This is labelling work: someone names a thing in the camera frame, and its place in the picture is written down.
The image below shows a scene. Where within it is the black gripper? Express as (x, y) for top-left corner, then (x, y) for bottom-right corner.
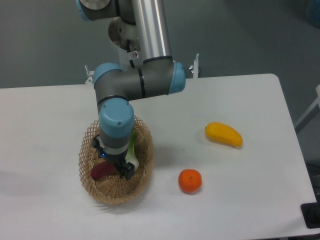
(92, 134), (135, 181)

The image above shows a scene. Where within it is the purple sweet potato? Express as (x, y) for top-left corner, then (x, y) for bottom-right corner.
(90, 161), (115, 181)

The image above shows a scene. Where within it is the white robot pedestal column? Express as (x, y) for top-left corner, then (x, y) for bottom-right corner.
(118, 48), (143, 71)

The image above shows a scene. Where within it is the white metal base frame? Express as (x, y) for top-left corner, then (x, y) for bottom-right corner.
(84, 65), (94, 85)

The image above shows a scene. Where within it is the yellow mango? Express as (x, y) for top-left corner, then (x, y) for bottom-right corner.
(205, 122), (243, 148)

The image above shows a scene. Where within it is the white bracket with knob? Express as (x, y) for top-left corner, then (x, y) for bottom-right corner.
(189, 52), (200, 79)

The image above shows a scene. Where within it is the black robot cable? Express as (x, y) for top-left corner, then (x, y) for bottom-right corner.
(126, 39), (136, 69)

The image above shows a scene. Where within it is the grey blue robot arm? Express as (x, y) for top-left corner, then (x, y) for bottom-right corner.
(76, 0), (186, 180)

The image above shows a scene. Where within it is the orange tangerine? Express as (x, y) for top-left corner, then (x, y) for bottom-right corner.
(178, 169), (202, 193)

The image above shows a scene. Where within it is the black device at table edge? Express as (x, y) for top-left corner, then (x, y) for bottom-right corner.
(300, 202), (320, 229)

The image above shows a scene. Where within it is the green bok choy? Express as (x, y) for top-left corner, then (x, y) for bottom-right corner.
(125, 129), (139, 170)

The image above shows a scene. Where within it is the woven wicker basket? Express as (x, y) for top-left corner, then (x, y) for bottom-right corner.
(78, 116), (154, 205)

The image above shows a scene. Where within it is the white frame leg right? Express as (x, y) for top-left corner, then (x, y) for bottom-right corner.
(294, 85), (320, 134)

